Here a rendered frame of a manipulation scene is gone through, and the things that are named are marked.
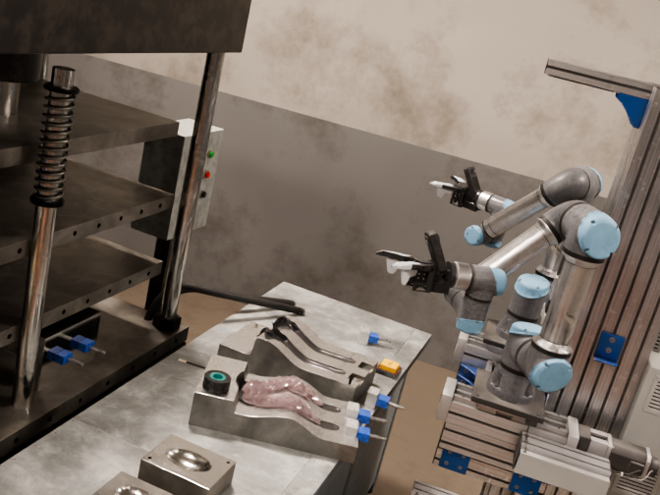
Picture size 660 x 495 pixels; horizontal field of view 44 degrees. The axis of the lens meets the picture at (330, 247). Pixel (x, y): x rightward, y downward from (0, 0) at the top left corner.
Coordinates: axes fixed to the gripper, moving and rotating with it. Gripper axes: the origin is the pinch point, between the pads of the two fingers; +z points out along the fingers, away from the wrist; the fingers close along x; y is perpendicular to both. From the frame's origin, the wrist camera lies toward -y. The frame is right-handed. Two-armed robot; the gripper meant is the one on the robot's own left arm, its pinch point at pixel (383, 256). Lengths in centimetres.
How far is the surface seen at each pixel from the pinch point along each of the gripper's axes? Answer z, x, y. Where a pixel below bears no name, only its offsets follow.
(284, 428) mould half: 13, 16, 58
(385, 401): -26, 43, 56
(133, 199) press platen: 65, 70, 7
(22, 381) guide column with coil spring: 87, 25, 55
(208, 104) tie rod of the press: 45, 77, -27
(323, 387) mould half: -5, 46, 55
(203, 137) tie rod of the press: 45, 78, -16
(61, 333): 80, 40, 45
